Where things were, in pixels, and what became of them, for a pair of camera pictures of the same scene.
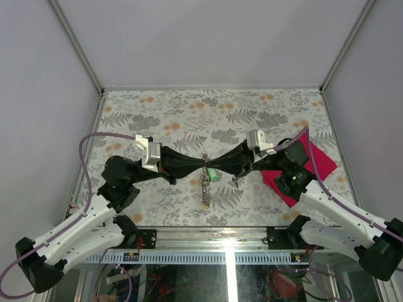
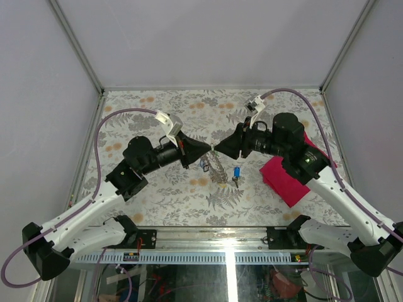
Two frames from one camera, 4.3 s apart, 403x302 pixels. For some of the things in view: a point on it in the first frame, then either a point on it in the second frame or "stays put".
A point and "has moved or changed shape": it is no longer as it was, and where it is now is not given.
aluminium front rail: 211,238 stays put
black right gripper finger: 238,156 to 231,145
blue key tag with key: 235,178 stays put
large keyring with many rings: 206,182 has moved or changed shape
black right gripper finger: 235,168 to 232,149
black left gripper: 174,165 to 190,150
